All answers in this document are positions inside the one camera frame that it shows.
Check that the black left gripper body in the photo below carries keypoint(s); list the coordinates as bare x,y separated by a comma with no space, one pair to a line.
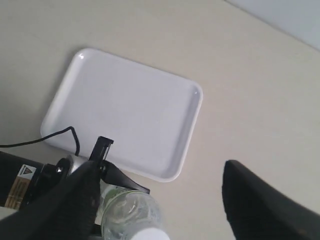
101,149

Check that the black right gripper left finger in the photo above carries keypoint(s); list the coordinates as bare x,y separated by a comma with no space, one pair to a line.
67,212

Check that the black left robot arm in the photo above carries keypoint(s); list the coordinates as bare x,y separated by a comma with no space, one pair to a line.
22,181

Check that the white bottle cap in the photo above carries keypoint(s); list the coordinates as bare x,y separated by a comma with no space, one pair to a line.
151,233

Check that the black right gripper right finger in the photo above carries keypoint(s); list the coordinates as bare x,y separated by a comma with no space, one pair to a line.
257,211

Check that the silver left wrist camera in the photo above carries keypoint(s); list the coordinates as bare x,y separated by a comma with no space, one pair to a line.
67,165

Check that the white plastic tray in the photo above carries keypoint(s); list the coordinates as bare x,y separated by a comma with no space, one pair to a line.
150,114

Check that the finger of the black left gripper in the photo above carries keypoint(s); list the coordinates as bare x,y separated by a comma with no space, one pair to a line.
112,175

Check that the clear plastic drink bottle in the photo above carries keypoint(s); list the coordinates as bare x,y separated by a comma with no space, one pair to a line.
124,212

